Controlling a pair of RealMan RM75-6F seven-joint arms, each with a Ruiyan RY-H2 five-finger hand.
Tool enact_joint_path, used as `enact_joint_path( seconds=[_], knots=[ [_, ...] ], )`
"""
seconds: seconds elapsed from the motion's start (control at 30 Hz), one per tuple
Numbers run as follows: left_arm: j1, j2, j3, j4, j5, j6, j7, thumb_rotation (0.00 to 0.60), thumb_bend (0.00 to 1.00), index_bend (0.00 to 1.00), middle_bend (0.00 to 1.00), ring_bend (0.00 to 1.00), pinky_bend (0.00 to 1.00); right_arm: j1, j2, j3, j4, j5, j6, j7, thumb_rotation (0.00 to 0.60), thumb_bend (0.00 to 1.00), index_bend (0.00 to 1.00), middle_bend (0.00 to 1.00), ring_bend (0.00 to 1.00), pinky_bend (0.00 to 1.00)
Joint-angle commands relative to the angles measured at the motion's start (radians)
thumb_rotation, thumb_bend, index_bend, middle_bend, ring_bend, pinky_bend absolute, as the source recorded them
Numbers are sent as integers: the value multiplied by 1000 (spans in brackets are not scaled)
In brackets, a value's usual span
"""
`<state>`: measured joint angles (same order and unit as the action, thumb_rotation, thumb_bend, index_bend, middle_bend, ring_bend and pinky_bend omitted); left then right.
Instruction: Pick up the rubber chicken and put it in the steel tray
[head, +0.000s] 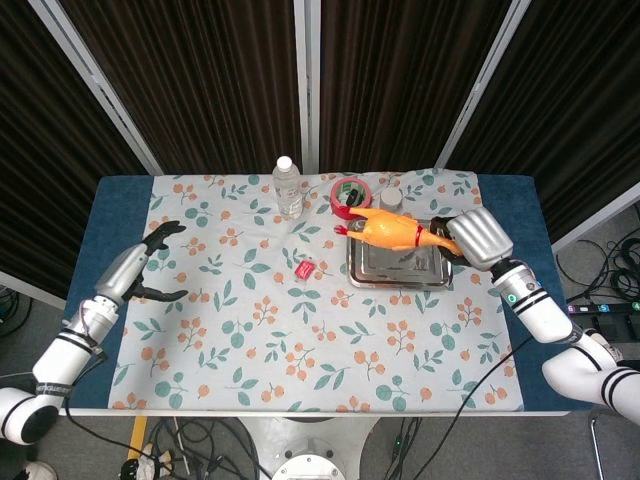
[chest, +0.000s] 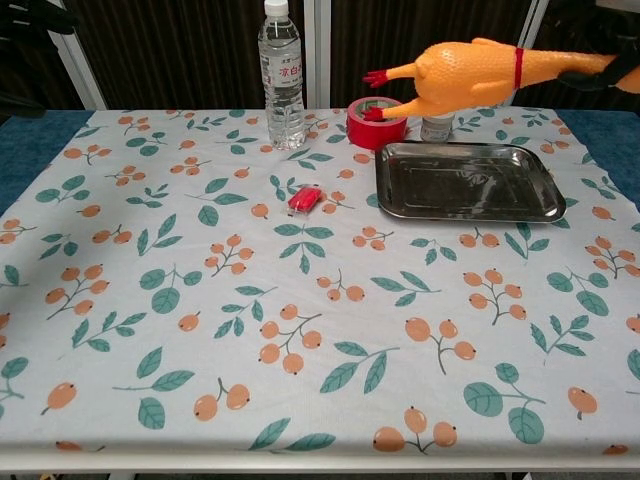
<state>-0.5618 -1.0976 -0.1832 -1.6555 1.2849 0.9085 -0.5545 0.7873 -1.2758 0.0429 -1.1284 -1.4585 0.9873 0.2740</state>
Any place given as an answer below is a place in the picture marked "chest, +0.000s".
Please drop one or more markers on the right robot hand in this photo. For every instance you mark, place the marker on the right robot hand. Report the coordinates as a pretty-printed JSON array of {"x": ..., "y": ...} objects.
[{"x": 627, "y": 40}]

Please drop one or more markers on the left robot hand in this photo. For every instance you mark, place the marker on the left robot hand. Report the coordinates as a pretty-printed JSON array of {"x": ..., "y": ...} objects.
[{"x": 55, "y": 21}]

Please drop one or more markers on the orange rubber chicken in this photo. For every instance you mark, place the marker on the orange rubber chicken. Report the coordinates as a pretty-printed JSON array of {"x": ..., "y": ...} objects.
[{"x": 460, "y": 70}]

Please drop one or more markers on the stainless steel tray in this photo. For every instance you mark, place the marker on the stainless steel tray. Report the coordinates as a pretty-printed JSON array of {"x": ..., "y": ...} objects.
[{"x": 465, "y": 185}]

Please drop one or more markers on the dark corrugated partition panel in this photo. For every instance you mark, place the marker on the dark corrugated partition panel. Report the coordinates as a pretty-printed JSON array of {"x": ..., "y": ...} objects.
[
  {"x": 175, "y": 50},
  {"x": 360, "y": 40},
  {"x": 560, "y": 98},
  {"x": 20, "y": 65}
]

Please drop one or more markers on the small white jar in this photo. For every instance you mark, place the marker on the small white jar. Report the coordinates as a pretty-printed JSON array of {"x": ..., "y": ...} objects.
[{"x": 436, "y": 130}]

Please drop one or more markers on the clear plastic water bottle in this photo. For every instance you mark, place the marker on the clear plastic water bottle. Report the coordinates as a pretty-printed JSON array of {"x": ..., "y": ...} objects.
[{"x": 284, "y": 90}]

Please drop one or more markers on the red tape roll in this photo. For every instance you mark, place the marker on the red tape roll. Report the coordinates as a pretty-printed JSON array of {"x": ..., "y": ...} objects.
[{"x": 372, "y": 137}]

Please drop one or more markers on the floral print tablecloth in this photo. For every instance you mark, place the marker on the floral print tablecloth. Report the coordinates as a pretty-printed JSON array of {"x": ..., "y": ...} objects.
[{"x": 250, "y": 310}]

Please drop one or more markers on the white table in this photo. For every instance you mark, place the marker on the white table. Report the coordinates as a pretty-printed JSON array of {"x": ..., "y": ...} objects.
[{"x": 320, "y": 462}]

